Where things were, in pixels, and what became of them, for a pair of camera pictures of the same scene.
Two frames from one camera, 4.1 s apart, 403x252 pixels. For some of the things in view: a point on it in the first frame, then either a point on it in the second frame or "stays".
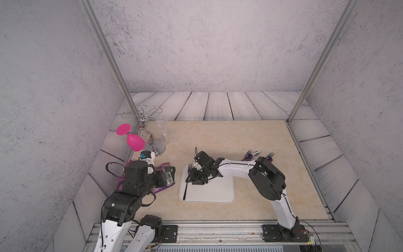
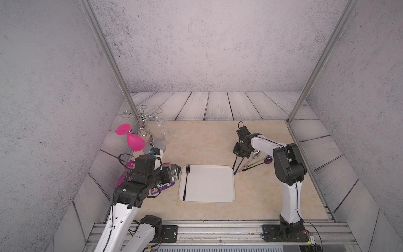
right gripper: (192, 177) to (236, 151)
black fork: (189, 170) stays
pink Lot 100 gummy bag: (119, 186) stays
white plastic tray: (221, 190) stays
